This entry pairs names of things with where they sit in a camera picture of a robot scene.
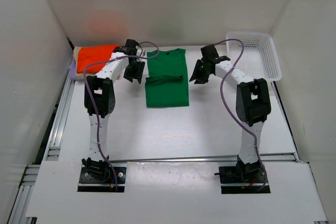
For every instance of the aluminium frame rail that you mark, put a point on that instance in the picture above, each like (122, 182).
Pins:
(172, 156)

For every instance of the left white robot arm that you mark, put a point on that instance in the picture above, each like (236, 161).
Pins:
(100, 101)

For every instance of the white plastic basket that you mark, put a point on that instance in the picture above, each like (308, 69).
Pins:
(259, 59)

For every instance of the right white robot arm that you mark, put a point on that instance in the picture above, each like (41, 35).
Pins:
(252, 104)

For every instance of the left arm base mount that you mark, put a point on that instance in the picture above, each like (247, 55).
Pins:
(98, 177)

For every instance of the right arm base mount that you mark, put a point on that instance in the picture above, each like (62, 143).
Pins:
(232, 183)

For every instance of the green t shirt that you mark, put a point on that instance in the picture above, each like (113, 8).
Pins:
(167, 83)

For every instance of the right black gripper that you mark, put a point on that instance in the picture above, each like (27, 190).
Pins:
(199, 71)

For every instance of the orange t shirt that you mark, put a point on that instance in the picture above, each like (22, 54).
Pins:
(94, 57)

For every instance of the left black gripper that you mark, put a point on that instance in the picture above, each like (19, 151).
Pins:
(134, 69)

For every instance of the purple t shirt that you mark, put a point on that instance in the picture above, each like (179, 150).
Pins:
(72, 70)

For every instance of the beige t shirt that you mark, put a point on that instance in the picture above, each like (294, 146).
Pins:
(76, 64)

